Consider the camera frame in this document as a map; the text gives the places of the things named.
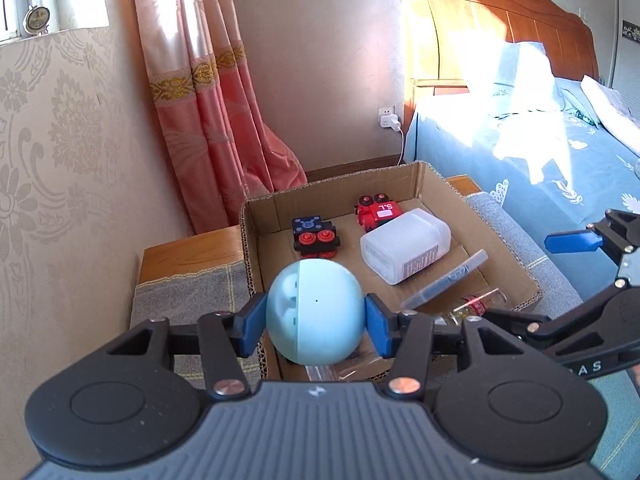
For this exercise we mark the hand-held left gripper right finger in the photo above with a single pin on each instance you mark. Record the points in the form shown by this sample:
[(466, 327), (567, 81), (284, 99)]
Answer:
[(377, 325)]

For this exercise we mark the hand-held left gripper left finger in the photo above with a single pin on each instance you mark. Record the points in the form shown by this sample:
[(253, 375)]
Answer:
[(252, 322)]

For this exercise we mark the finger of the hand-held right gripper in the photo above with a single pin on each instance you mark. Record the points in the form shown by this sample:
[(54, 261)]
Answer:
[(572, 242), (515, 322)]

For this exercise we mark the clear spice bottle gold contents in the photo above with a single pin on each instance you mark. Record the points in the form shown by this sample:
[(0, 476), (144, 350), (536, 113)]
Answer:
[(472, 305)]

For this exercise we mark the brown cardboard box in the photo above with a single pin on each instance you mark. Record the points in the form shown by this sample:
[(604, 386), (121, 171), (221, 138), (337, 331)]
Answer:
[(505, 260)]

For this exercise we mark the light blue earbud case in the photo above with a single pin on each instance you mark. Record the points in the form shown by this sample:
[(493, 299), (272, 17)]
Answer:
[(315, 310)]

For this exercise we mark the clear plastic case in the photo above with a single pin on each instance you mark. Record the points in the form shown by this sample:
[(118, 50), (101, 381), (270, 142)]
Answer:
[(445, 280)]

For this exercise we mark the white plastic bottle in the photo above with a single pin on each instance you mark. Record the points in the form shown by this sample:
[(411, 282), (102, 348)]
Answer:
[(405, 247)]

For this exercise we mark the grey checked blanket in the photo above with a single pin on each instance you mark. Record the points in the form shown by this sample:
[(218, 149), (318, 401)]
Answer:
[(185, 300)]

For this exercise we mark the blue toy train car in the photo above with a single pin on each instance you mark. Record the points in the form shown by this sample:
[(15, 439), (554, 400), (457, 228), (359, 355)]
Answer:
[(315, 237)]

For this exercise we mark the red toy train car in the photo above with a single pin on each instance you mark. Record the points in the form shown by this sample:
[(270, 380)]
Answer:
[(377, 212)]

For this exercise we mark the white pillow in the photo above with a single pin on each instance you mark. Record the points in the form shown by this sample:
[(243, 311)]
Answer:
[(612, 110)]

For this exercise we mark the blue pillow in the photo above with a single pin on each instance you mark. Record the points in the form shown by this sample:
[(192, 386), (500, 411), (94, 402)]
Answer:
[(520, 80)]

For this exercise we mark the white charger plug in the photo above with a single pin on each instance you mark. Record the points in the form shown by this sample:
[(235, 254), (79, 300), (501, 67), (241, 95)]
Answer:
[(390, 122)]

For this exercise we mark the pink curtain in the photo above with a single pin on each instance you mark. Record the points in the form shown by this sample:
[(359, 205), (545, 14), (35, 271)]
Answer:
[(200, 110)]

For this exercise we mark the wooden bed headboard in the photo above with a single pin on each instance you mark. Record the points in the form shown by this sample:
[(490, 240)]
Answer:
[(500, 25)]

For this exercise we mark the small round clock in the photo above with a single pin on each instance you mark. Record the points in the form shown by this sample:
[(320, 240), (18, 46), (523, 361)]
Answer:
[(36, 19)]

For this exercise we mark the white wall socket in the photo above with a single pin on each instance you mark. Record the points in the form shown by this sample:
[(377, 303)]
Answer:
[(384, 110)]

